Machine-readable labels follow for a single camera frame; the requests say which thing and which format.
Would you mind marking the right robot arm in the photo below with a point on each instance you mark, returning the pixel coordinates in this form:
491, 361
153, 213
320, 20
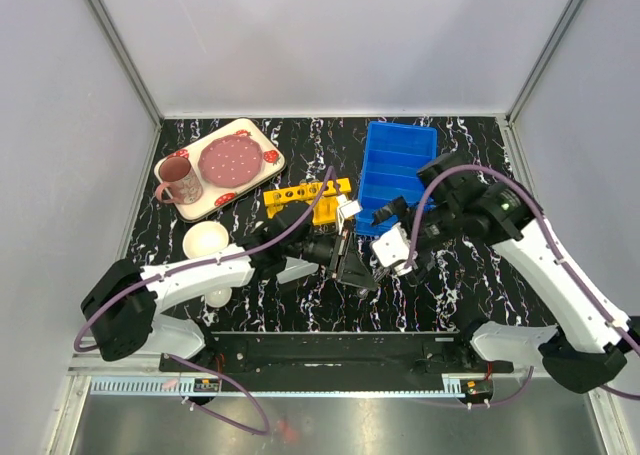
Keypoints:
587, 345

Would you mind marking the clear test tube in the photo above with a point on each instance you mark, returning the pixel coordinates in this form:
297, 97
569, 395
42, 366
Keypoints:
381, 272

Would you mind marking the white wash bottle red cap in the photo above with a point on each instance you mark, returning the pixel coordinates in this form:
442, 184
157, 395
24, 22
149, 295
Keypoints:
295, 269

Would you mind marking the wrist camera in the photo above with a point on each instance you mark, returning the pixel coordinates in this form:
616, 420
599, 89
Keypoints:
345, 210
392, 250

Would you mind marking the beige ceramic mortar bowl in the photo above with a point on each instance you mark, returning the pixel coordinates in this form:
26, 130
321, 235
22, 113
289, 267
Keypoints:
205, 238

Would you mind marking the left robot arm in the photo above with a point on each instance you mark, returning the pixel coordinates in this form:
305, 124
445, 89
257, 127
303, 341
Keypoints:
126, 310

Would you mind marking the yellow test tube rack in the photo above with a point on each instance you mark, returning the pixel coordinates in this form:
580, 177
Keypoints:
324, 212

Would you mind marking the white round lid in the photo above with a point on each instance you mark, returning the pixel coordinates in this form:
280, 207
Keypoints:
218, 298

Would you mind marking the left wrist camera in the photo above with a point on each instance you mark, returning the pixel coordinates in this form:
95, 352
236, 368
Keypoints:
345, 210

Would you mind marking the strawberry pattern tray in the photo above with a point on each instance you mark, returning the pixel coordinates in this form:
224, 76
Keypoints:
214, 198

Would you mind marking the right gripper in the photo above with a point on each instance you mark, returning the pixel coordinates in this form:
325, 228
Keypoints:
399, 207

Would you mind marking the pink polka dot plate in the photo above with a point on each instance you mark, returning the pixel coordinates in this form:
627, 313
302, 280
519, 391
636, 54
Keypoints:
231, 161

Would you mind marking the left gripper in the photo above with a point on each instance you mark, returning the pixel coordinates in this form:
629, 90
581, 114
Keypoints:
353, 271

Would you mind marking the blue divided plastic bin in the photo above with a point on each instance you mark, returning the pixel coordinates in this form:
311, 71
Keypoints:
392, 157

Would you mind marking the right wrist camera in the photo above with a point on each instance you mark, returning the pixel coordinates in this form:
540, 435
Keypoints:
392, 250

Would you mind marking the pink mug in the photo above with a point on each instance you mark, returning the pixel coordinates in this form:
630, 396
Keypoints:
179, 183

